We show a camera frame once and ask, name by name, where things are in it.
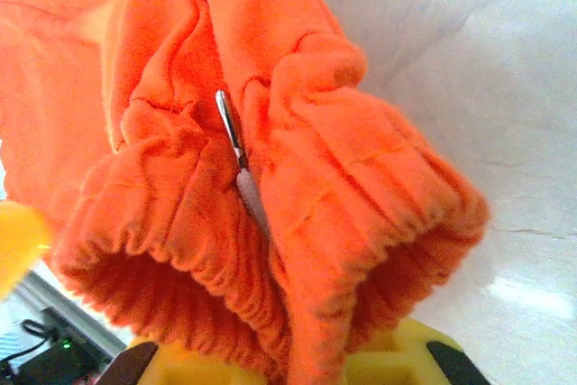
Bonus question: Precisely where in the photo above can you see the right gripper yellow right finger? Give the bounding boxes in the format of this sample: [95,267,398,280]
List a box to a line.
[343,316,493,385]

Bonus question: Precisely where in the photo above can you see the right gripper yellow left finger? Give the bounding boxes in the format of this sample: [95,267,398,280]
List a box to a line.
[106,336,274,385]

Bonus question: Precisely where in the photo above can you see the orange shorts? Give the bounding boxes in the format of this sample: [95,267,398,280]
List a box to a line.
[0,0,492,385]

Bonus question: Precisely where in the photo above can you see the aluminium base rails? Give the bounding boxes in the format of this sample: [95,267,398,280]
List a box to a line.
[12,266,131,360]

